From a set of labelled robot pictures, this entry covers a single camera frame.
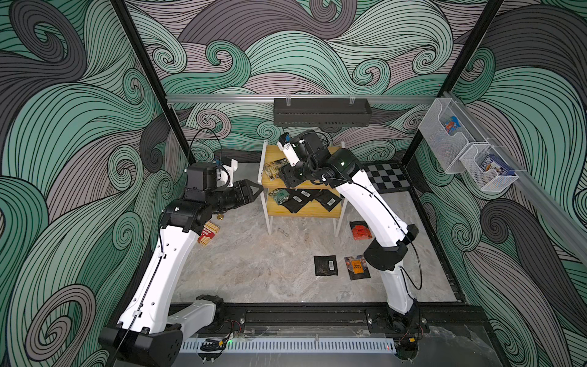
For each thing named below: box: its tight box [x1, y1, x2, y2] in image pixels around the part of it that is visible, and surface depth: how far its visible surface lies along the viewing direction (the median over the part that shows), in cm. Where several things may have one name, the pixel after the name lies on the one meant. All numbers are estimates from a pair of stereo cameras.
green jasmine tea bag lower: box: [268, 188, 290, 206], surface depth 89 cm
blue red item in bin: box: [444, 115, 461, 135], surface depth 85 cm
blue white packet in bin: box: [479, 154, 516, 176], surface depth 66 cm
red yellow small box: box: [197, 220, 221, 247], surface depth 94 cm
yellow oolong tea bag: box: [262, 159, 289, 181], surface depth 74 cm
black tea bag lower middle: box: [295, 188, 322, 202], surface depth 89 cm
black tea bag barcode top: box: [313, 254, 339, 277], surface depth 87 cm
